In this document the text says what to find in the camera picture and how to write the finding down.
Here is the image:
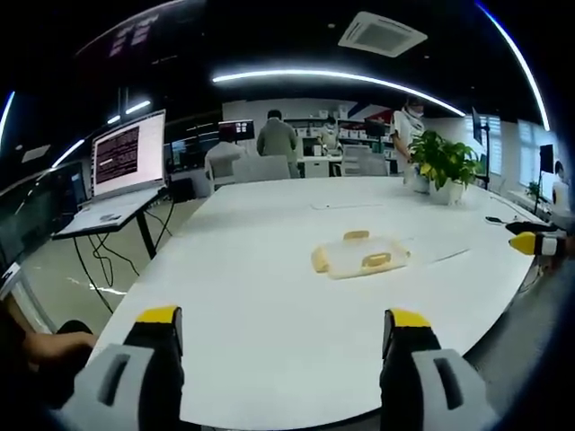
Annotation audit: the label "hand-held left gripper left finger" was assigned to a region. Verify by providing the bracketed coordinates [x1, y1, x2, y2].
[57, 304, 186, 431]

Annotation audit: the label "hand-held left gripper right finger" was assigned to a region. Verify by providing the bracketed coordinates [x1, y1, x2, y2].
[379, 307, 500, 431]

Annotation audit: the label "clear box with yellow plastic buckles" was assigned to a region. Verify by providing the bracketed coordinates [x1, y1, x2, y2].
[310, 228, 412, 281]

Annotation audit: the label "person's leg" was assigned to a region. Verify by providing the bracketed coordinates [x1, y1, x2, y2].
[0, 295, 99, 410]

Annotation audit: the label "green potted plant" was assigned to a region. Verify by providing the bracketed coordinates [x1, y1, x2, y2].
[405, 129, 482, 207]

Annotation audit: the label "black-legged laptop stand table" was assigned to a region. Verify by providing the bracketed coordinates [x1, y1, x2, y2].
[50, 187, 175, 261]

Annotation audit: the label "curved ceiling light strip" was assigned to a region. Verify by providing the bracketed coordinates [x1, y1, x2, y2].
[474, 0, 552, 132]

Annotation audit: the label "white office chair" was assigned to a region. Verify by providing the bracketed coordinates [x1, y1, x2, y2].
[340, 144, 389, 178]

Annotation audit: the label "open laptop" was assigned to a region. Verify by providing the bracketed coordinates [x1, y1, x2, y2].
[66, 109, 168, 234]

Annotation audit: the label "ceiling air conditioner vent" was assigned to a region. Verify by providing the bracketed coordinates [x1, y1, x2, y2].
[337, 10, 429, 59]

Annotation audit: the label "long ceiling light strip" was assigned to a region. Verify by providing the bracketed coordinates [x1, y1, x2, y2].
[211, 68, 467, 119]

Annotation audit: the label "grey office chair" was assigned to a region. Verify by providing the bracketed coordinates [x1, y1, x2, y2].
[231, 154, 292, 184]

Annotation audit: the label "desktop monitor with red windows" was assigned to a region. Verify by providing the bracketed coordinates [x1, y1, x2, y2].
[217, 119, 256, 145]

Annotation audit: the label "black floor cables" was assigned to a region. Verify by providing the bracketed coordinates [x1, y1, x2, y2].
[66, 197, 176, 315]

